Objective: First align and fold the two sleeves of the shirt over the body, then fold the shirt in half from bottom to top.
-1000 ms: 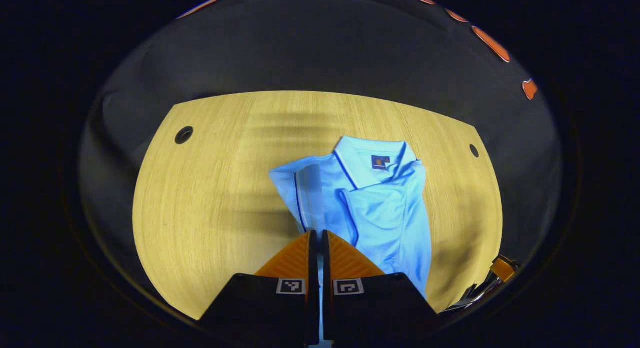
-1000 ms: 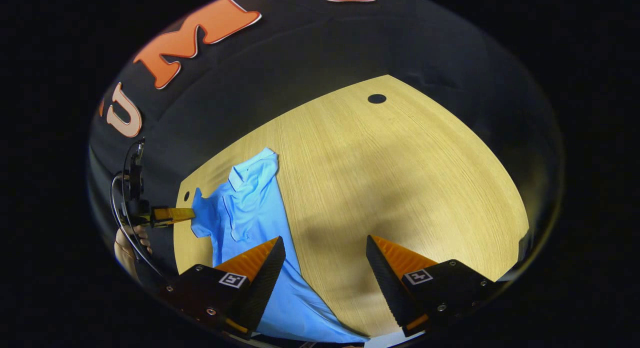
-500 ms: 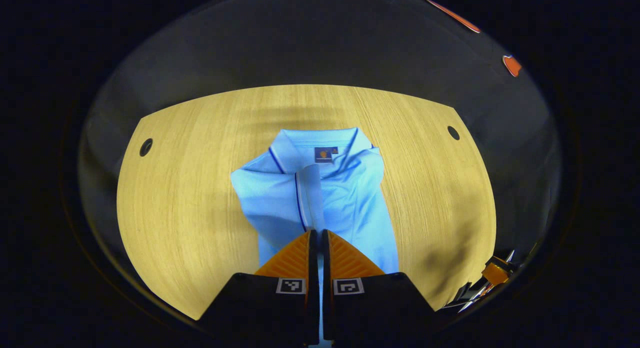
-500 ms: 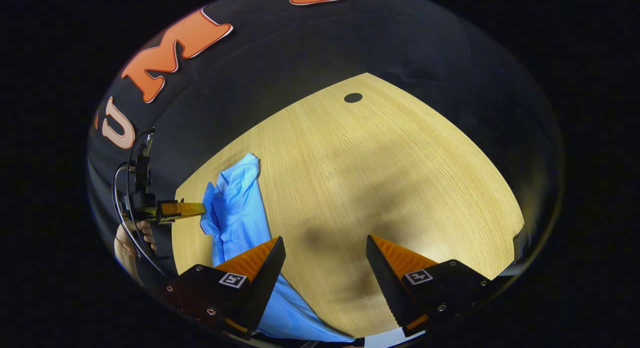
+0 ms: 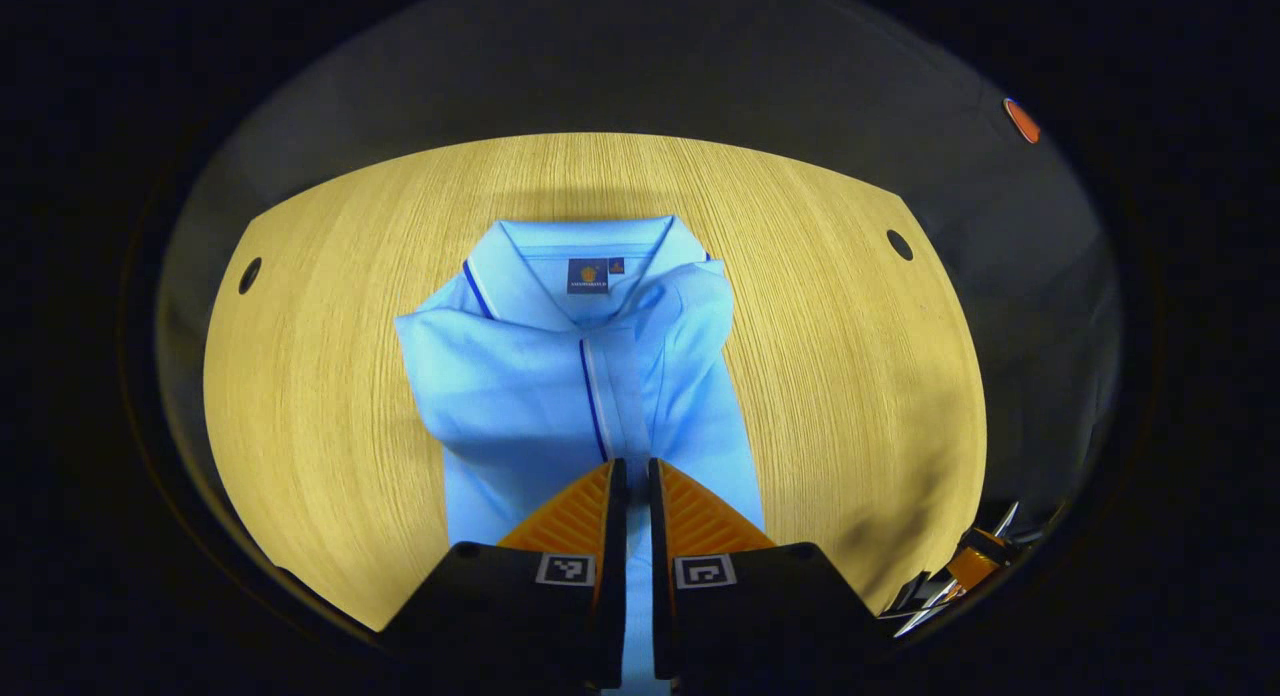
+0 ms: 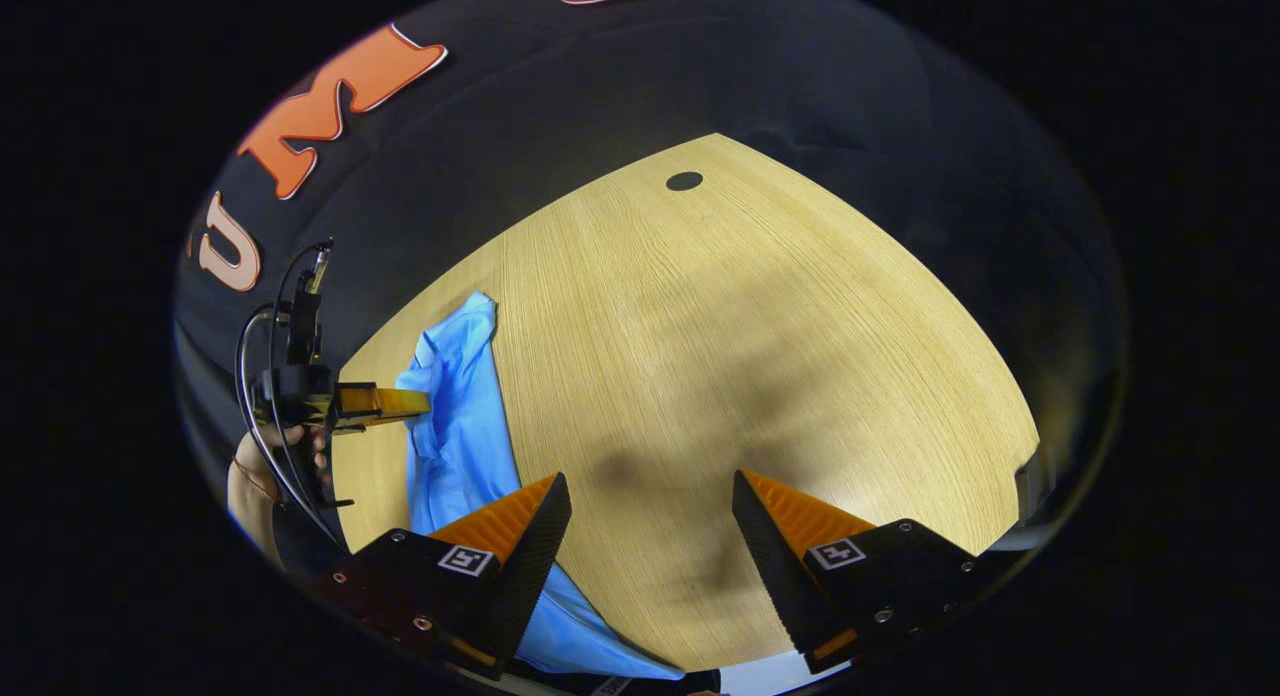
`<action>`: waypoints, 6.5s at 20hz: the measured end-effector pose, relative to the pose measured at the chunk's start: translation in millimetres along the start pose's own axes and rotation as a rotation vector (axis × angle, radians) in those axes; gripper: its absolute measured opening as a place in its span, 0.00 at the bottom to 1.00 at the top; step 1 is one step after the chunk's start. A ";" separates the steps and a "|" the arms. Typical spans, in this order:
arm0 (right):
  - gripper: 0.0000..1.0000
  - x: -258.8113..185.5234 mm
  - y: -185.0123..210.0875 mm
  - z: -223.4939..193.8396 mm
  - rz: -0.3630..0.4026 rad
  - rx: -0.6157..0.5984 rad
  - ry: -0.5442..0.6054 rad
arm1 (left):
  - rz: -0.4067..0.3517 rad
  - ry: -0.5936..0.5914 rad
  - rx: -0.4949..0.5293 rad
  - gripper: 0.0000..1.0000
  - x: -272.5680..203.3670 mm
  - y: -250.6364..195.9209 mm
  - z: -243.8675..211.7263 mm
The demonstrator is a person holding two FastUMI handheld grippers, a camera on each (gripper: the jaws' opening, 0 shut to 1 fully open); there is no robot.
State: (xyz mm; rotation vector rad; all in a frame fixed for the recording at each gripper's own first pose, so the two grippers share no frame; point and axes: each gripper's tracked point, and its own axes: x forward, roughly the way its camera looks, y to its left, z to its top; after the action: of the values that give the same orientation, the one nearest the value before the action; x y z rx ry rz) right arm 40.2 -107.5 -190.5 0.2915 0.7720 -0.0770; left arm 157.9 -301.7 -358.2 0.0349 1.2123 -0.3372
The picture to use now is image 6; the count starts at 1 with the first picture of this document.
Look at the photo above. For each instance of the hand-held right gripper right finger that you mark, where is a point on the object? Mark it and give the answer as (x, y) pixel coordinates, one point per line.
(770, 576)

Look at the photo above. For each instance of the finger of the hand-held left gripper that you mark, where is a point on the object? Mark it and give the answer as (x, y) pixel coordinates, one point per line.
(385, 404)

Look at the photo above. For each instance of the light blue T-shirt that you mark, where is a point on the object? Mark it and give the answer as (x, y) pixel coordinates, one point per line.
(460, 446)

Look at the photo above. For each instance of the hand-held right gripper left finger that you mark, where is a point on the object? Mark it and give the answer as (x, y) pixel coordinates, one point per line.
(535, 566)

